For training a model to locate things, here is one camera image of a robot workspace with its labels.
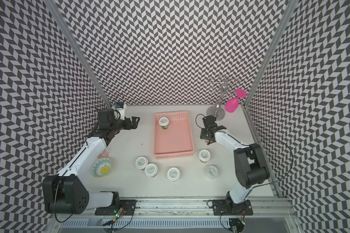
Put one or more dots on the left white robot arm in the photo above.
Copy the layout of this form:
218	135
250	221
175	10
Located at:
65	193

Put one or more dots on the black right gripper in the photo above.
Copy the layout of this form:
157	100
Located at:
203	134

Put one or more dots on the pink perforated plastic basket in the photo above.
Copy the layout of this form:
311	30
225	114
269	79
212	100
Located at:
176	140

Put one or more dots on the magenta plastic wine glass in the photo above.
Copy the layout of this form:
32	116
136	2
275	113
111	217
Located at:
233	103

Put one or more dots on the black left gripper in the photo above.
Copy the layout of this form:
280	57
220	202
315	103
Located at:
134	124

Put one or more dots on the patterned blue yellow plate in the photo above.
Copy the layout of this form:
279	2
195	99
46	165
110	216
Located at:
101	167

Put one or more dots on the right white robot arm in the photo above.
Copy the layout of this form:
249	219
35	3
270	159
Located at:
250	165

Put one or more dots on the green yogurt cup white lid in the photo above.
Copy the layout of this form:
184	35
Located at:
164	122

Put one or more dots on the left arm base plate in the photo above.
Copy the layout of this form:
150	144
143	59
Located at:
124	207

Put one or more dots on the chrome glass holder stand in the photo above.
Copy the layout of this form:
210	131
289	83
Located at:
222	83

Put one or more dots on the aluminium corner post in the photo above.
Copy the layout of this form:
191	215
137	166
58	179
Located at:
289	11
53	9

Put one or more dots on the aluminium front rail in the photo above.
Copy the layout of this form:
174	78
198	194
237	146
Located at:
175	213

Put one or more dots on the pink translucent cup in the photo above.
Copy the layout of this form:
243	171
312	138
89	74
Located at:
104	154

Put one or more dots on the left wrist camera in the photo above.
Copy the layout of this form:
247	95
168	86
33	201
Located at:
120	107

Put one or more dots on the aluminium corner post right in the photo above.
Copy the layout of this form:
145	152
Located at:
289	11

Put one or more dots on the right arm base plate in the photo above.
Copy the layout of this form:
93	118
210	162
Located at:
221	207

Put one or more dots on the aluminium corner post left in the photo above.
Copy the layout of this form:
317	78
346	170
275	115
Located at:
53	9

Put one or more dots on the clear lid yogurt cup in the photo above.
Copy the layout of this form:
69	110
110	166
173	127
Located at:
212	172

